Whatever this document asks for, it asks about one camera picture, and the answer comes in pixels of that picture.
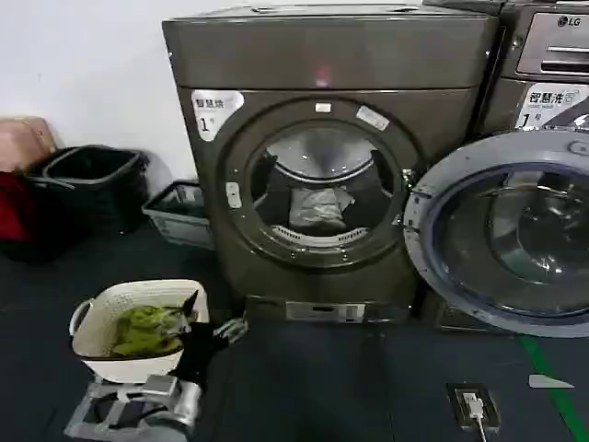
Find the grey washer with drawer panel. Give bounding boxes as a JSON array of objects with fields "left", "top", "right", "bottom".
[{"left": 422, "top": 0, "right": 589, "bottom": 333}]

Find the green garment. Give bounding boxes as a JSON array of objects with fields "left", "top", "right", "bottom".
[{"left": 108, "top": 305, "right": 191, "bottom": 358}]

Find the white perforated laundry basket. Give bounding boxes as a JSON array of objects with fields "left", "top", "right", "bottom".
[{"left": 68, "top": 278, "right": 211, "bottom": 384}]

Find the green floor tape line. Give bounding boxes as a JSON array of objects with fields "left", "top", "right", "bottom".
[{"left": 514, "top": 332, "right": 589, "bottom": 442}]

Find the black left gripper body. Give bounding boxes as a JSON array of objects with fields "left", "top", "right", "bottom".
[{"left": 176, "top": 321, "right": 230, "bottom": 387}]

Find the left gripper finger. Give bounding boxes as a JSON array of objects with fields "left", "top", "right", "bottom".
[
  {"left": 213, "top": 316, "right": 250, "bottom": 345},
  {"left": 170, "top": 288, "right": 201, "bottom": 333}
]

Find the pink wooden board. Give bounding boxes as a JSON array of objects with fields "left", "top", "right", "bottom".
[{"left": 0, "top": 116, "right": 59, "bottom": 174}]

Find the white floor tape piece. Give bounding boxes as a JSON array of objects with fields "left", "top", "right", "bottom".
[{"left": 527, "top": 373, "right": 577, "bottom": 390}]

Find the round glass dryer door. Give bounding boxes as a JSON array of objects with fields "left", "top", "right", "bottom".
[{"left": 402, "top": 130, "right": 589, "bottom": 340}]

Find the pale grey cloth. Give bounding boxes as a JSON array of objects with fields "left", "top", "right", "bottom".
[{"left": 288, "top": 185, "right": 356, "bottom": 230}]

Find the black floor socket box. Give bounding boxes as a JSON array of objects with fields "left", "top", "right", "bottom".
[{"left": 445, "top": 381, "right": 502, "bottom": 425}]

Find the black plastic bin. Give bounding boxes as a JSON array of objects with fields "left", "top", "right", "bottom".
[{"left": 17, "top": 145, "right": 152, "bottom": 237}]

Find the grey front-loading dryer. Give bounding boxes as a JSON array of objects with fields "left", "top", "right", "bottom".
[{"left": 161, "top": 1, "right": 503, "bottom": 324}]

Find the white plug with cable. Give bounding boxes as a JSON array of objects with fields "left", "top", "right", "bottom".
[{"left": 461, "top": 390, "right": 492, "bottom": 442}]

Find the grey-green plastic basket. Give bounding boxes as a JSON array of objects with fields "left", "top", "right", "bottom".
[{"left": 141, "top": 180, "right": 214, "bottom": 250}]

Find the red fabric bag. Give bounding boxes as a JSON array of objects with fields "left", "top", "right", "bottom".
[{"left": 0, "top": 170, "right": 37, "bottom": 244}]

